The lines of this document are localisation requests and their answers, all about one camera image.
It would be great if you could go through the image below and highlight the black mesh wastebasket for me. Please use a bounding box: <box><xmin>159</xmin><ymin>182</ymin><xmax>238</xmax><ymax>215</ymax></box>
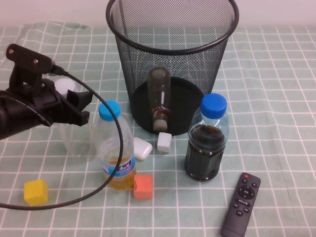
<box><xmin>105</xmin><ymin>0</ymin><xmax>239</xmax><ymax>136</ymax></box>

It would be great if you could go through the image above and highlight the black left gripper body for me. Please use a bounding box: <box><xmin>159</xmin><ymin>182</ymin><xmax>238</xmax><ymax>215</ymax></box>
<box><xmin>33</xmin><ymin>79</ymin><xmax>91</xmax><ymax>127</ymax></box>

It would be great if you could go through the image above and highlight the blue-capped bottle yellow liquid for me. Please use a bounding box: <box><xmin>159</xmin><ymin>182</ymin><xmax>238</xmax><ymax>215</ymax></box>
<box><xmin>95</xmin><ymin>100</ymin><xmax>137</xmax><ymax>190</ymax></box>

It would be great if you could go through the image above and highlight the green white checked tablecloth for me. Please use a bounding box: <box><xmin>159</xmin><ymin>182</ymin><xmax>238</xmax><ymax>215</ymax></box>
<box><xmin>0</xmin><ymin>21</ymin><xmax>316</xmax><ymax>237</ymax></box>

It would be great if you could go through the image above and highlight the orange cube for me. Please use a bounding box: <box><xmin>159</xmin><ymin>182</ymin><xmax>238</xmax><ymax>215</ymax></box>
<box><xmin>133</xmin><ymin>174</ymin><xmax>154</xmax><ymax>200</ymax></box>

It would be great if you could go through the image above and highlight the clear bottle white cap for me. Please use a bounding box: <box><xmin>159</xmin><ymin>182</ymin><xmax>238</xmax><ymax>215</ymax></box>
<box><xmin>54</xmin><ymin>78</ymin><xmax>99</xmax><ymax>162</ymax></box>

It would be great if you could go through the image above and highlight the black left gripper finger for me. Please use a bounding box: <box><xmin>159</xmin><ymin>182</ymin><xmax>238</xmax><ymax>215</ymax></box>
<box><xmin>66</xmin><ymin>90</ymin><xmax>94</xmax><ymax>111</ymax></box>

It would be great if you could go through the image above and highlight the blue-capped bottle dark liquid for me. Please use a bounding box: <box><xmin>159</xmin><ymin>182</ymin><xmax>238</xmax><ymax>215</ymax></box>
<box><xmin>184</xmin><ymin>93</ymin><xmax>230</xmax><ymax>182</ymax></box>

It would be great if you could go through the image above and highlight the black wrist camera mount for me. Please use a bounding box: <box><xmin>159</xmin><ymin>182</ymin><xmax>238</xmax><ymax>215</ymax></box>
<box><xmin>5</xmin><ymin>43</ymin><xmax>56</xmax><ymax>93</ymax></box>

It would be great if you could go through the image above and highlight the white cube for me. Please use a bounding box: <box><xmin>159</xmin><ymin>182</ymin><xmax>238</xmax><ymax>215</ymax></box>
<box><xmin>157</xmin><ymin>132</ymin><xmax>172</xmax><ymax>154</ymax></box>

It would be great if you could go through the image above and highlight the white earbud case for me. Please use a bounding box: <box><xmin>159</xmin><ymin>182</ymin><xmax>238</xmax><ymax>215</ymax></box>
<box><xmin>133</xmin><ymin>136</ymin><xmax>153</xmax><ymax>161</ymax></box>

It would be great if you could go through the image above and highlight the yellow cube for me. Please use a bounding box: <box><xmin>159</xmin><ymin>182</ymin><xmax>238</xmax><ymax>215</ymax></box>
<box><xmin>23</xmin><ymin>179</ymin><xmax>49</xmax><ymax>207</ymax></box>

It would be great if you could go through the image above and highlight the black camera cable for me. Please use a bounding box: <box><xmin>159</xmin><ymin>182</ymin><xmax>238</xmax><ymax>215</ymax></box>
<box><xmin>0</xmin><ymin>64</ymin><xmax>123</xmax><ymax>210</ymax></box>

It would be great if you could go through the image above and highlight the empty bottle with brown neck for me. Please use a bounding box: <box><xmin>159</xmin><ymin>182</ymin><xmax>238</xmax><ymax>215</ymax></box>
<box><xmin>147</xmin><ymin>67</ymin><xmax>172</xmax><ymax>131</ymax></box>

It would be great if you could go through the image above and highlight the black remote control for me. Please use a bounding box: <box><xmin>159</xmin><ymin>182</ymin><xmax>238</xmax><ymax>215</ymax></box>
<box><xmin>220</xmin><ymin>172</ymin><xmax>262</xmax><ymax>237</ymax></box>

